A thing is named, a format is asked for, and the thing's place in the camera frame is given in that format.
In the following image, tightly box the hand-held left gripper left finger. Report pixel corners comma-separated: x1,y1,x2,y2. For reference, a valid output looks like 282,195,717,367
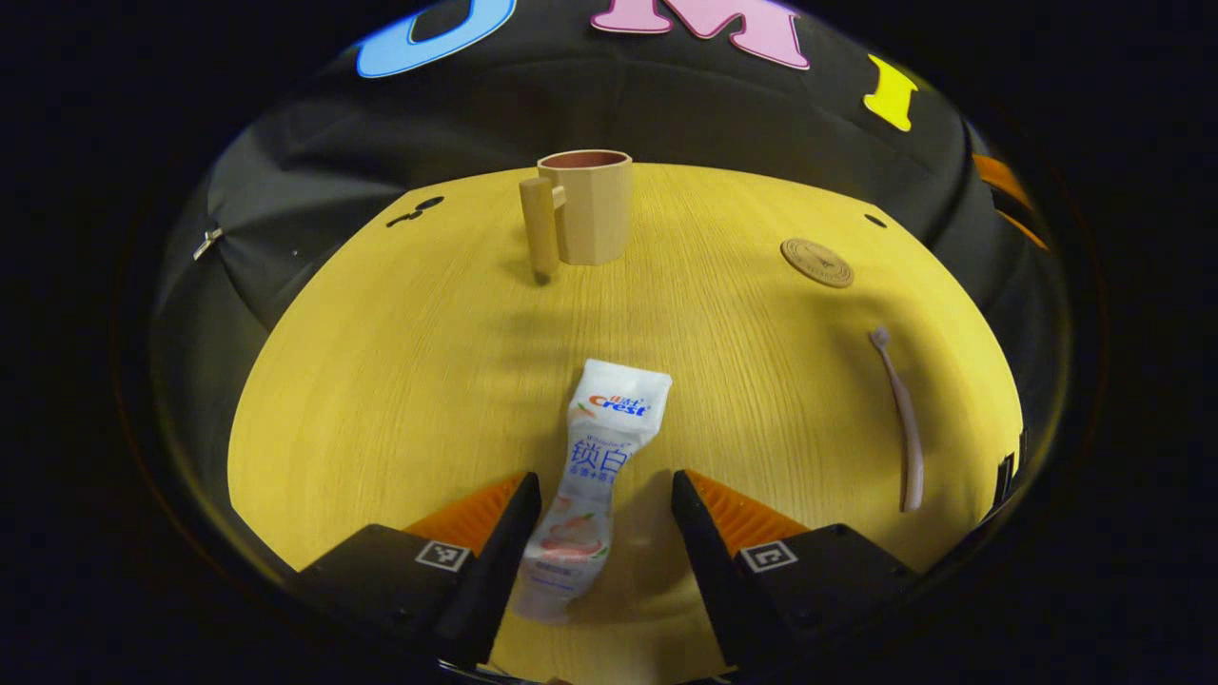
295,471,543,672

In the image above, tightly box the black backdrop cloth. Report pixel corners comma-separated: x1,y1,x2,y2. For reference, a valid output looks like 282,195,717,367
152,0,1067,572

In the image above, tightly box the round brown coaster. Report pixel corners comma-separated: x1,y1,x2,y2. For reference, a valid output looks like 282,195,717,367
780,237,855,288

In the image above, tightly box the pale pink toothbrush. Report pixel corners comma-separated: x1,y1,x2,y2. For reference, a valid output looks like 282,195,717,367
869,326,925,513

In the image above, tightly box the beige cup with handle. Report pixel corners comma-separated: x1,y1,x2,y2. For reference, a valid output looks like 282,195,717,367
519,149,635,279

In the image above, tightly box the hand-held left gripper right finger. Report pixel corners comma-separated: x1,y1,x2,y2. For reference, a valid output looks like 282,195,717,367
671,469,919,672

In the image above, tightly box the white toothpaste tube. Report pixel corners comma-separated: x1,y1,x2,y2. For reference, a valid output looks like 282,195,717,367
509,359,673,626

